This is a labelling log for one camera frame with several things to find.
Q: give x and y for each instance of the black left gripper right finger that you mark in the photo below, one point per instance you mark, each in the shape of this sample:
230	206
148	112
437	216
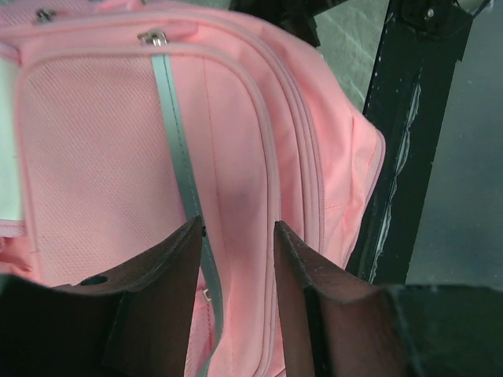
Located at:
334	324

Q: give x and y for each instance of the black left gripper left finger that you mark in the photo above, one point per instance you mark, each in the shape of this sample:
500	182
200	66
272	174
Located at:
132	320

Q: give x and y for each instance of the pink student backpack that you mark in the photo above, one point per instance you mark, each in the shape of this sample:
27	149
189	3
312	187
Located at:
122	119

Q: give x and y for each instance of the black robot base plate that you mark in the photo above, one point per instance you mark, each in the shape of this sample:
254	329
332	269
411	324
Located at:
420	45

